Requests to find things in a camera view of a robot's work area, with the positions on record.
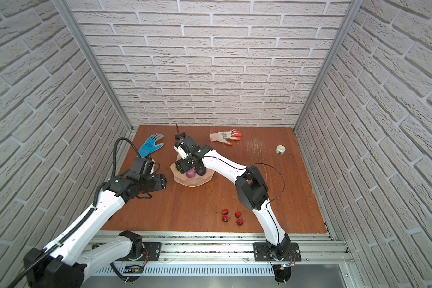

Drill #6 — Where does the purple fake passion fruit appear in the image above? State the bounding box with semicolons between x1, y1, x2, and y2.
186;168;197;179

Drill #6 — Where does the red fake cherry pair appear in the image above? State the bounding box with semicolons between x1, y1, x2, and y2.
216;209;229;223
234;211;244;226

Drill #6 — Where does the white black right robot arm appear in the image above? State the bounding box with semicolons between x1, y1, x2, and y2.
175;133;290;260

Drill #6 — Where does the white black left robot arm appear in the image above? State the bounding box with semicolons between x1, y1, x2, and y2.
24;157;166;288

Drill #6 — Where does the pink wavy fruit bowl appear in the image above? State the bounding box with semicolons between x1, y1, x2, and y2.
170;163;214;188

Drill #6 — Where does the blue grey work glove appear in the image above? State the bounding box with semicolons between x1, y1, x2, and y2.
139;133;164;158

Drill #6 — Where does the white red work glove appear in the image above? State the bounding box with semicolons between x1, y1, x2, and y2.
209;129;242;146

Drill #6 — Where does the white tape roll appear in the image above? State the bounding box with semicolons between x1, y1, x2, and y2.
276;145;286;155

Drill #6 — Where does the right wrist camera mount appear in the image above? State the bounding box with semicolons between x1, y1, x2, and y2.
175;142;187;159

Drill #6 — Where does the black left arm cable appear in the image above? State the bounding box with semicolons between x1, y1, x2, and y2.
6;137;143;288

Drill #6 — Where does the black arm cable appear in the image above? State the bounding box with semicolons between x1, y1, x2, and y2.
215;154;286;210
6;137;143;288

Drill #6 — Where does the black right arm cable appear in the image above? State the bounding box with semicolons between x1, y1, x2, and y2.
215;154;286;210

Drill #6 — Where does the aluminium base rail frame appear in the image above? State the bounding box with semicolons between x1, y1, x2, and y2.
44;230;364;288

